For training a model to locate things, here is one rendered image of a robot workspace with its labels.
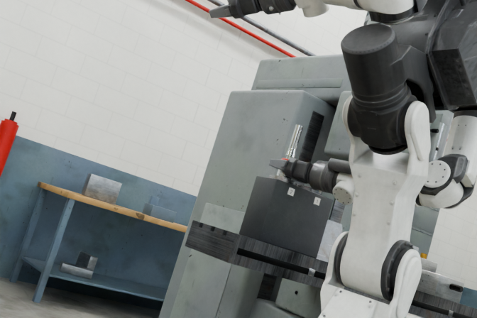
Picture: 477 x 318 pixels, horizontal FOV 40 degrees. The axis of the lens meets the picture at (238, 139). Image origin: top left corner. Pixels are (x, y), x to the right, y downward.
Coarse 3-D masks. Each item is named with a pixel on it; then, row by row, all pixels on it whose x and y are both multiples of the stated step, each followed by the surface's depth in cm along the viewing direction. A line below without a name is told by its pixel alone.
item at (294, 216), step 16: (272, 176) 196; (256, 192) 197; (272, 192) 190; (288, 192) 192; (304, 192) 195; (256, 208) 194; (272, 208) 189; (288, 208) 192; (304, 208) 195; (320, 208) 198; (256, 224) 191; (272, 224) 190; (288, 224) 192; (304, 224) 195; (320, 224) 198; (272, 240) 190; (288, 240) 192; (304, 240) 195; (320, 240) 198
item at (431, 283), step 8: (424, 272) 214; (424, 280) 213; (432, 280) 211; (440, 280) 210; (448, 280) 212; (456, 280) 215; (424, 288) 212; (432, 288) 210; (440, 288) 210; (448, 288) 213; (440, 296) 210; (448, 296) 213; (456, 296) 216
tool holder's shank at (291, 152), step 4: (296, 124) 200; (296, 128) 199; (300, 128) 199; (296, 132) 199; (300, 132) 199; (292, 136) 200; (296, 136) 199; (292, 140) 199; (296, 140) 199; (292, 144) 199; (296, 144) 199; (288, 148) 199; (292, 148) 198; (296, 148) 199; (288, 152) 198; (292, 152) 198; (288, 156) 198; (292, 156) 198
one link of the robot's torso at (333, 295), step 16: (336, 240) 154; (416, 256) 148; (400, 272) 143; (416, 272) 147; (336, 288) 151; (400, 288) 143; (416, 288) 148; (336, 304) 147; (352, 304) 146; (368, 304) 144; (384, 304) 143; (400, 304) 143
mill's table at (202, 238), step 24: (192, 240) 190; (216, 240) 180; (240, 240) 175; (240, 264) 176; (264, 264) 180; (288, 264) 185; (312, 264) 190; (408, 312) 216; (432, 312) 223; (456, 312) 231
